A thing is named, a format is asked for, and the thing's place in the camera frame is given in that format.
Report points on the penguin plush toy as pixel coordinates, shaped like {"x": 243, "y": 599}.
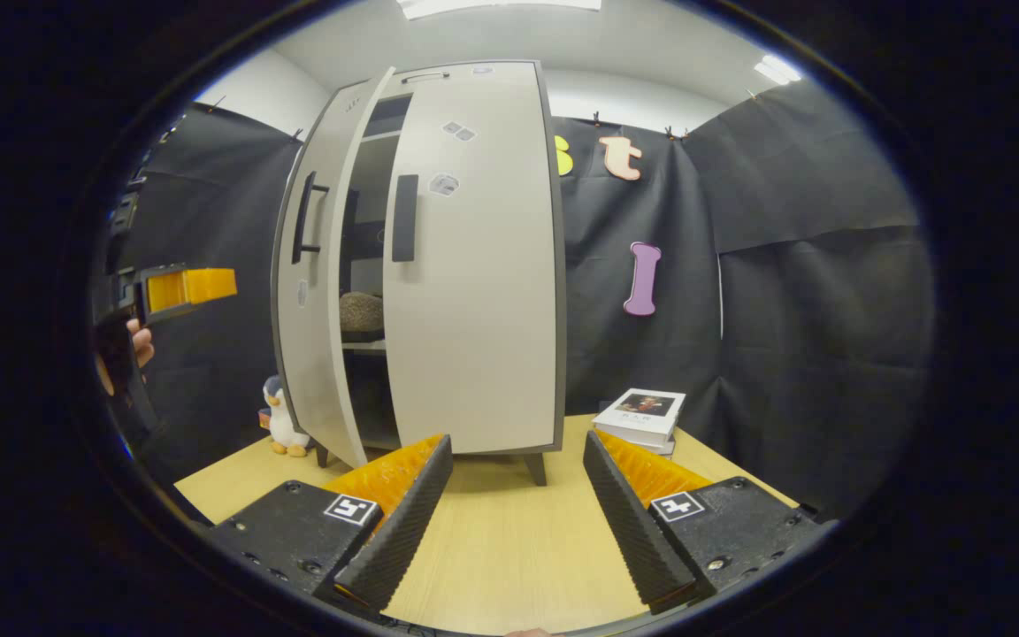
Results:
{"x": 284, "y": 420}

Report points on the white book with dark picture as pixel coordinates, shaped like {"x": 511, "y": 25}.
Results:
{"x": 642, "y": 414}

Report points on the white shoe cabinet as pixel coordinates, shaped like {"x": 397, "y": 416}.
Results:
{"x": 370, "y": 177}

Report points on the white shoe cabinet door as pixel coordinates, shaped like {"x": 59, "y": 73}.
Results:
{"x": 324, "y": 354}
{"x": 474, "y": 336}

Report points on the brown fuzzy shoe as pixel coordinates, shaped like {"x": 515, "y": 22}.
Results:
{"x": 362, "y": 311}

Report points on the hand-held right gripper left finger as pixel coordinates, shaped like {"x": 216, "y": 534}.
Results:
{"x": 408, "y": 522}

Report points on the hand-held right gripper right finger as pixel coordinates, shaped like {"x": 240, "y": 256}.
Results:
{"x": 629, "y": 522}

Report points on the plain white book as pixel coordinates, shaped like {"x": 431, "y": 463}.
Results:
{"x": 660, "y": 447}

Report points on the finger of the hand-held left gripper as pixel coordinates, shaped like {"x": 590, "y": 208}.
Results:
{"x": 195, "y": 286}

